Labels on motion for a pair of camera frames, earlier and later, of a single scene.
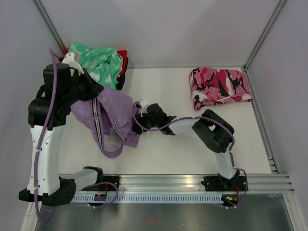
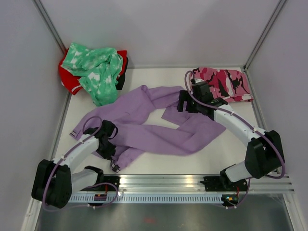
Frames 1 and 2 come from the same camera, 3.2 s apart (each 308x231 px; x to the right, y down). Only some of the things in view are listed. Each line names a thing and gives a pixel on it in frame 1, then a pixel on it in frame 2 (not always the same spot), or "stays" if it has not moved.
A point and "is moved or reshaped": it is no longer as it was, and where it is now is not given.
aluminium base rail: (149, 183) stays
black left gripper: (94, 88) to (111, 152)
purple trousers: (109, 117) is moved or reshaped
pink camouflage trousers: (215, 86) stays
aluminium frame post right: (279, 6) stays
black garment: (121, 78) stays
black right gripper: (140, 119) to (184, 96)
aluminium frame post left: (49, 24) stays
